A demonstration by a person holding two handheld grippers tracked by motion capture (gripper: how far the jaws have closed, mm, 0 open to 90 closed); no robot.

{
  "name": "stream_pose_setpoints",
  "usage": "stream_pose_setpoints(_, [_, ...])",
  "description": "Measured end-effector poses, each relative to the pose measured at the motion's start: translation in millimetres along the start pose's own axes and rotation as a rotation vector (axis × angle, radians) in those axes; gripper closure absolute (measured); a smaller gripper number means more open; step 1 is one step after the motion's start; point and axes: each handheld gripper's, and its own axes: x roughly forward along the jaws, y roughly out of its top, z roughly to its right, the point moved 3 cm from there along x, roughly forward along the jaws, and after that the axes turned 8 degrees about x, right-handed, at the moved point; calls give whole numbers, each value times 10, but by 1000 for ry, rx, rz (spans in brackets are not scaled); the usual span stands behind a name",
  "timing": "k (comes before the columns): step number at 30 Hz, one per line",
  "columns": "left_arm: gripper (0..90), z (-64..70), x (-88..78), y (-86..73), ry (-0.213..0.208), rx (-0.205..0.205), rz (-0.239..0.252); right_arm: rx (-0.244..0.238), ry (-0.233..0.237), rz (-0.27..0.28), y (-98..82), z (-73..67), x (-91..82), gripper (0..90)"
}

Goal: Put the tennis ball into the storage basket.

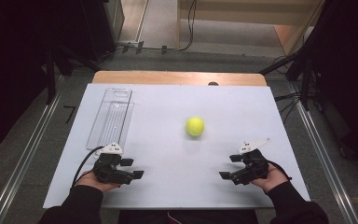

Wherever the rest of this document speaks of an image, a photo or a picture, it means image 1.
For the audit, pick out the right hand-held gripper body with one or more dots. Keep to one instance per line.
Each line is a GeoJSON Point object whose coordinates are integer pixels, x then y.
{"type": "Point", "coordinates": [254, 166]}

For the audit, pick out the clear plastic tray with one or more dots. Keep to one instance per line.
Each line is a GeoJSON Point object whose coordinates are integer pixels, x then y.
{"type": "Point", "coordinates": [113, 118]}

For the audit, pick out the wooden cabinet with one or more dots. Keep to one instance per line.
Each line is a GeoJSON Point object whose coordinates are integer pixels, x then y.
{"type": "Point", "coordinates": [248, 12]}

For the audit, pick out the person's left hand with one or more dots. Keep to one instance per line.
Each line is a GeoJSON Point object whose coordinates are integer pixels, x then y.
{"type": "Point", "coordinates": [90, 182]}

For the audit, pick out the metal floor rail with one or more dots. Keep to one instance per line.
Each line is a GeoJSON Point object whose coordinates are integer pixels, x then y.
{"type": "Point", "coordinates": [24, 161]}
{"type": "Point", "coordinates": [323, 155]}

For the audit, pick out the yellow tennis ball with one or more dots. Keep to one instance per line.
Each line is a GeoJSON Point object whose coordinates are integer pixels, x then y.
{"type": "Point", "coordinates": [195, 126]}

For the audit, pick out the dark cabinet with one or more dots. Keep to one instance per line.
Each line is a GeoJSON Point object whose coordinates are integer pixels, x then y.
{"type": "Point", "coordinates": [105, 28]}

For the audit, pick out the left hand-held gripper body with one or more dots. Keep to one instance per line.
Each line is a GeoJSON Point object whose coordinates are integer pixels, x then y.
{"type": "Point", "coordinates": [108, 169]}

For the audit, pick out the person's right hand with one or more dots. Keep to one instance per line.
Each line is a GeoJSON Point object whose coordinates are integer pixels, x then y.
{"type": "Point", "coordinates": [272, 180]}

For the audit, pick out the black stand legs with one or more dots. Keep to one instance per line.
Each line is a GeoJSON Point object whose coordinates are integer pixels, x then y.
{"type": "Point", "coordinates": [51, 77]}
{"type": "Point", "coordinates": [304, 77]}

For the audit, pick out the person's dark clothing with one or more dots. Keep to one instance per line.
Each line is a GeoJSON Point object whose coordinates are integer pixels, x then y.
{"type": "Point", "coordinates": [199, 217]}

